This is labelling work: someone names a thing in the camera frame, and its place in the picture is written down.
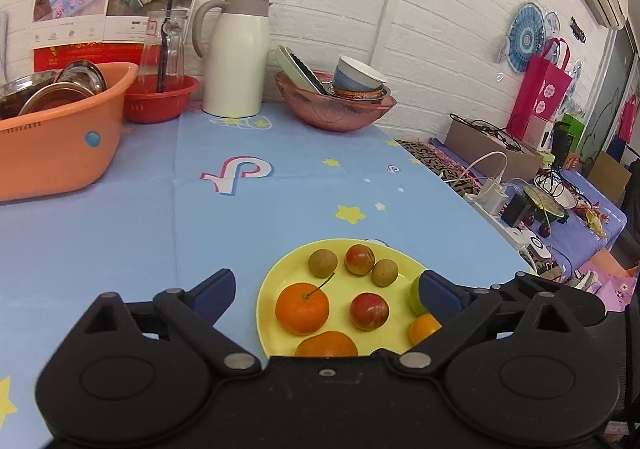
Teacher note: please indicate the stacked white plates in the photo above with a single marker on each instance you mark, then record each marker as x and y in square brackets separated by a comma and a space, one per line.
[300, 70]

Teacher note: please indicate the cardboard box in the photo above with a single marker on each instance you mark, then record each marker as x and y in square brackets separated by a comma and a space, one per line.
[480, 149]

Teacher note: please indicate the red plastic basket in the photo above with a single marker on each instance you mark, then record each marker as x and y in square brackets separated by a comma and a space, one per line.
[160, 101]

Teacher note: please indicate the white round device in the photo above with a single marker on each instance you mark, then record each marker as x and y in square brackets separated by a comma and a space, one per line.
[537, 247]

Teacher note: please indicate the leopard print cloth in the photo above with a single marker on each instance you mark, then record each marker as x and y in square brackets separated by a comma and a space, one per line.
[440, 164]

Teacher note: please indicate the orange tangerine with stem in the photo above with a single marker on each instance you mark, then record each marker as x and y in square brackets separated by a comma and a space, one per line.
[302, 309]

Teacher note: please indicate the black power adapter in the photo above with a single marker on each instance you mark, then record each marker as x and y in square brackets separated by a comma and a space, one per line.
[517, 211]

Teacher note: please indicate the blue and white bowl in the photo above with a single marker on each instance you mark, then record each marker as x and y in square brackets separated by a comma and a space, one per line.
[356, 74]

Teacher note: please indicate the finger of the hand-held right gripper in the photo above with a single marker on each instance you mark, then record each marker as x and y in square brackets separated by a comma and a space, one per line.
[577, 303]

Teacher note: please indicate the purple printed cloth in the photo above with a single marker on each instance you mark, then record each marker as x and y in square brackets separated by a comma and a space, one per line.
[605, 229]

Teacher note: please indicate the small orange tangerine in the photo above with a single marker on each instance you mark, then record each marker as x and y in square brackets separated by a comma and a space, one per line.
[422, 329]

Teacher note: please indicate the pink glass bowl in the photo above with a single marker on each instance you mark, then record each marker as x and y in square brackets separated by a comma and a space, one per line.
[335, 111]

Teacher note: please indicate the steel bowl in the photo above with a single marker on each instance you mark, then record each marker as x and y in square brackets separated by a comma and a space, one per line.
[57, 98]
[25, 89]
[82, 75]

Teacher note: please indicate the brown longan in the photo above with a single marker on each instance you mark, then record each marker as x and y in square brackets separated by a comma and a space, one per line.
[322, 263]
[385, 273]

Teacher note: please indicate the yellow plastic plate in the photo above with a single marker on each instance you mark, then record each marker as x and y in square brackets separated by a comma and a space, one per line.
[280, 279]

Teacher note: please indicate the clear glass pitcher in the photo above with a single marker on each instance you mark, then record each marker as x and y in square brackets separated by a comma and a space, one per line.
[172, 49]

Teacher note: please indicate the white power strip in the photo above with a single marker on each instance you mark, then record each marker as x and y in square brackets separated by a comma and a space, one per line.
[505, 229]

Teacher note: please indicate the green rimmed bowl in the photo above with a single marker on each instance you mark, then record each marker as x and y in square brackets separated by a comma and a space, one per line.
[545, 203]

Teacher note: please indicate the green gift bag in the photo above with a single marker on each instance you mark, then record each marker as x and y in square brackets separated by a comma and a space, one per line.
[575, 125]

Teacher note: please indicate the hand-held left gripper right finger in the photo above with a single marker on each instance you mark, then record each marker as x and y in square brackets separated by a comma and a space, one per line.
[440, 296]

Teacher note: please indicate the flat brown cardboard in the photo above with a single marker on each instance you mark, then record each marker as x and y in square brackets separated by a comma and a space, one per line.
[607, 175]

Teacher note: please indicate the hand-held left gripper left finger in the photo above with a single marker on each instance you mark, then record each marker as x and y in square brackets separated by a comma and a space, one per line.
[217, 290]

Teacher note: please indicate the blue printed tablecloth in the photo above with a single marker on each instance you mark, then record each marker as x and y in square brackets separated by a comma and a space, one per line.
[125, 229]

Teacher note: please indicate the large green jujube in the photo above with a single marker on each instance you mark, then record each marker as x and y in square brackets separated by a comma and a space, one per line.
[415, 296]

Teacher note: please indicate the small red apple back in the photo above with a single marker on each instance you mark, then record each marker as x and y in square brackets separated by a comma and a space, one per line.
[359, 260]

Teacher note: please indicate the blue round wall fan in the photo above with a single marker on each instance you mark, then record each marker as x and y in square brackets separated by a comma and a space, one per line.
[524, 36]

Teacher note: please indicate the orange plastic basket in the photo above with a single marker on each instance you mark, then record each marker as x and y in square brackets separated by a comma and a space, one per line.
[60, 149]

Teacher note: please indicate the white charger plug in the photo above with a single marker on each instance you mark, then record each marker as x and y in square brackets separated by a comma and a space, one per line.
[492, 196]

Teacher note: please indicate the black bottle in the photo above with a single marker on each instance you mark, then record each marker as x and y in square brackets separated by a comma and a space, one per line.
[560, 145]

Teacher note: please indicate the small pink gift bag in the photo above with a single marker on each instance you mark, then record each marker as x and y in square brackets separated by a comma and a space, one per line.
[630, 116]

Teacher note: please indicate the patterned ceramic bowl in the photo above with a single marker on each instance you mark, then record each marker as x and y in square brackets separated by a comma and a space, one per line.
[360, 94]

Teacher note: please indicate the white thermos jug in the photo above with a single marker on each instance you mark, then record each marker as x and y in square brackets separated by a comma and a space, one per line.
[235, 59]

